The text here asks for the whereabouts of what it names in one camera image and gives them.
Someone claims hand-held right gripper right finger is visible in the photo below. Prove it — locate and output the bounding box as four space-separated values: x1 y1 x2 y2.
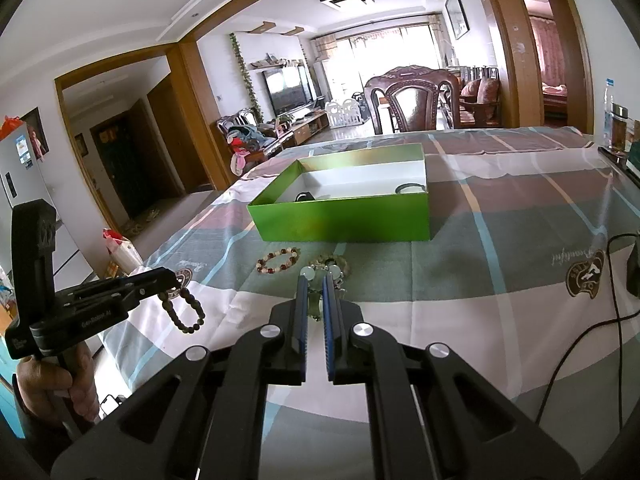
322 274 585 480

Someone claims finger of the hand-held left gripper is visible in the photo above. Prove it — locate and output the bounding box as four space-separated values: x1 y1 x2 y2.
120 282 185 311
60 267 177 304

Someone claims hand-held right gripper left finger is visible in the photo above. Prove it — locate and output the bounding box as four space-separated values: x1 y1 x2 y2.
50 275 309 480

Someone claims dark brown bead bracelet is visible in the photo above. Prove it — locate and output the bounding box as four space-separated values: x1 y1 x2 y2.
157 286 206 334

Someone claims pale green bead bracelet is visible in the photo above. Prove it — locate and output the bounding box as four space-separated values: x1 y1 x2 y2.
300 266 346 318

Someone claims green cardboard box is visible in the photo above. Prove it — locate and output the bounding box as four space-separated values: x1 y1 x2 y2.
247 142 431 242

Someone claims person's left forearm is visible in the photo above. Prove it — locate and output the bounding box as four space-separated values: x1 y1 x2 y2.
10 385 81 466

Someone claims person's left hand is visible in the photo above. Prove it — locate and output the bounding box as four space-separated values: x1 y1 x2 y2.
15 350 101 426

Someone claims silver refrigerator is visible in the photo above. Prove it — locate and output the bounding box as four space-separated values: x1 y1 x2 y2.
0 120 98 288

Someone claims dark entrance door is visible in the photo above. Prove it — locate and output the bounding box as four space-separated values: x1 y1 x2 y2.
90 112 166 221

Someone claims wooden armchair with clothes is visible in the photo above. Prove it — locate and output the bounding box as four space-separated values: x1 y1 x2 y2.
217 109 296 177

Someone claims wooden television cabinet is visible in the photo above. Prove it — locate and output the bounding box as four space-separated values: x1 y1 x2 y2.
287 110 331 147

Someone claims white baby fence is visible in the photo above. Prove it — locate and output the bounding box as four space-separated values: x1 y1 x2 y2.
325 100 371 124

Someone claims flat screen television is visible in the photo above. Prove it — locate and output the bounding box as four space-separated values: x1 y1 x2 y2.
262 66 316 111

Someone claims green ivy garland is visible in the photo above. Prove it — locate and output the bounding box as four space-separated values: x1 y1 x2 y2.
229 32 264 124

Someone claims carved wooden dining chair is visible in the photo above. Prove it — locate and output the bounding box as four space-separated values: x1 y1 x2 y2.
363 65 461 136

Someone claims wooden sofa with cushions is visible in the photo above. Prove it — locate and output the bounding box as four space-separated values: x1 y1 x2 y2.
457 66 503 129

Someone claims black power adapter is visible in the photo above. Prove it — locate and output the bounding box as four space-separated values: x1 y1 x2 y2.
626 245 640 302

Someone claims glass tea tumbler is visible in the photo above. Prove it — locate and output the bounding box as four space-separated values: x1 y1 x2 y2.
611 102 632 154

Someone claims clear plastic water bottle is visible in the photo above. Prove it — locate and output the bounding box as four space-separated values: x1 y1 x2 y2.
602 78 619 149

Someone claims red and white bead bracelet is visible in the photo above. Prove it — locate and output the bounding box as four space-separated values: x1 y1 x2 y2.
256 246 302 277

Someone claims wall shelf with ornaments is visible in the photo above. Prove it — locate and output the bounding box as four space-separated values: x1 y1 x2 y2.
250 52 306 70

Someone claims black cable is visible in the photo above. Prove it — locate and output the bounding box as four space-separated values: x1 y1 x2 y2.
536 232 640 427

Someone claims framed wall picture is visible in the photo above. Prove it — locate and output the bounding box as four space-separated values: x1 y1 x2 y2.
445 0 470 41

